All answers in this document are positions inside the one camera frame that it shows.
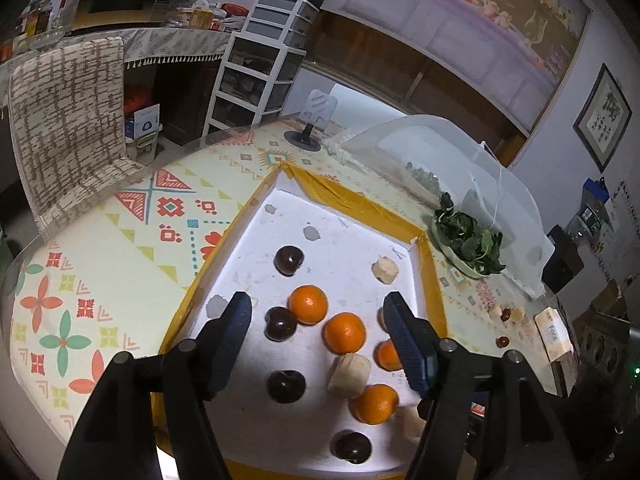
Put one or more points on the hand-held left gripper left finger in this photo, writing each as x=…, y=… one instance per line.
x=232, y=340

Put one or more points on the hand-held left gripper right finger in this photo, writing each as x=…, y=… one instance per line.
x=407, y=345

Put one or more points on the orange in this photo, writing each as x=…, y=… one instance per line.
x=387, y=355
x=375, y=404
x=344, y=332
x=308, y=304

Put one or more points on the dark plum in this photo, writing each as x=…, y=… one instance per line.
x=285, y=386
x=280, y=323
x=352, y=446
x=289, y=260

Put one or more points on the square-cut sugarcane piece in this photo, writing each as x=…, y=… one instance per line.
x=385, y=269

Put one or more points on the white tray with yellow tape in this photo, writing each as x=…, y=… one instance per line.
x=300, y=225

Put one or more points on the red jujube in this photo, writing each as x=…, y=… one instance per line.
x=506, y=315
x=502, y=342

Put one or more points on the pale green oval plate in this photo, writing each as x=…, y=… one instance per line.
x=452, y=256

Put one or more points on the bowl of green vegetables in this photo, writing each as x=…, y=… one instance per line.
x=465, y=240

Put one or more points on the black box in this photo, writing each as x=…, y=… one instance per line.
x=562, y=260

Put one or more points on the white mesh food cover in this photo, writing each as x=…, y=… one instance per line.
x=400, y=150

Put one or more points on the stack of cardboard boxes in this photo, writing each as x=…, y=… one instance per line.
x=607, y=310

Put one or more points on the blue and white box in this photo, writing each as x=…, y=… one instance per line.
x=146, y=121

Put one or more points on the clear phone stand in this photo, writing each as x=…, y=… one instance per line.
x=317, y=110

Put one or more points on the patterned fabric chair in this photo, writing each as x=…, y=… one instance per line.
x=70, y=120

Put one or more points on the white plastic drawer unit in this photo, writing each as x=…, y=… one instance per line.
x=265, y=60

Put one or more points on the table with fringed cloth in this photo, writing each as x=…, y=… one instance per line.
x=165, y=42

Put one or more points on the framed wall picture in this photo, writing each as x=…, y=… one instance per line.
x=602, y=117

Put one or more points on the wall poster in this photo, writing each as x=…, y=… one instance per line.
x=450, y=15

